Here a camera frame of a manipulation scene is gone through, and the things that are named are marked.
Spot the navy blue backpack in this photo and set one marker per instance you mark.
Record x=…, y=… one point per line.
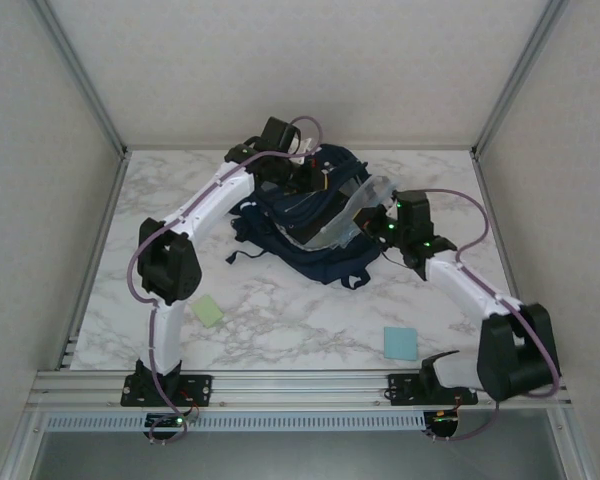
x=320, y=265

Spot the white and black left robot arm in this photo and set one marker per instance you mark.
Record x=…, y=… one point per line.
x=210, y=200

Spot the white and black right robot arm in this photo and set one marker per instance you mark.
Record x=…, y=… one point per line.
x=465, y=282

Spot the light blue sticky note pad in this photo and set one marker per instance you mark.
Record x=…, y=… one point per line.
x=400, y=343

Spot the green sticky note pad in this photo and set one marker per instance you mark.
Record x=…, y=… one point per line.
x=207, y=311

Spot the aluminium back frame bar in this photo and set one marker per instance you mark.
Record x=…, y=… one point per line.
x=405, y=147

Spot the aluminium side table rail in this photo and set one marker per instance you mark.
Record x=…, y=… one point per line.
x=113, y=200
x=490, y=200

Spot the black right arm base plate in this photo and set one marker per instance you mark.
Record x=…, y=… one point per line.
x=400, y=387

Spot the aluminium mounting rail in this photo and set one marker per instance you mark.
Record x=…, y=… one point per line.
x=300, y=390

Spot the aluminium frame post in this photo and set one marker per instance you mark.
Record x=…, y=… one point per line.
x=82, y=75
x=518, y=75

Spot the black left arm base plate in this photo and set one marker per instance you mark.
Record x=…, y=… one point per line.
x=200, y=387

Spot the aluminium lower frame leg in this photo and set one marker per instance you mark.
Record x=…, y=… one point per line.
x=25, y=445
x=575, y=445

